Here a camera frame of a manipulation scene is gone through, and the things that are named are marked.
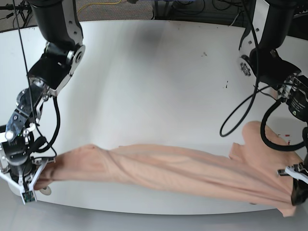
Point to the left table grommet hole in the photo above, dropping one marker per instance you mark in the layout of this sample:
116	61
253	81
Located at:
46	191

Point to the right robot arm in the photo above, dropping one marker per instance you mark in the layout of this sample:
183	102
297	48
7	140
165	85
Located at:
59	25

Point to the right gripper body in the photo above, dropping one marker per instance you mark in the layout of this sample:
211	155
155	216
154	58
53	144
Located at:
23	170

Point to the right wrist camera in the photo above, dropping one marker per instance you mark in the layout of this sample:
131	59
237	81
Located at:
28	197

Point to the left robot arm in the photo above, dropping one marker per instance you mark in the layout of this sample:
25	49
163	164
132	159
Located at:
267	27

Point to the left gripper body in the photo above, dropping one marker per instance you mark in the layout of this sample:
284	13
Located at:
295	168

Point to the peach T-shirt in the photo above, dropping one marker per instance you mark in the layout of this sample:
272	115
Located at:
247	174

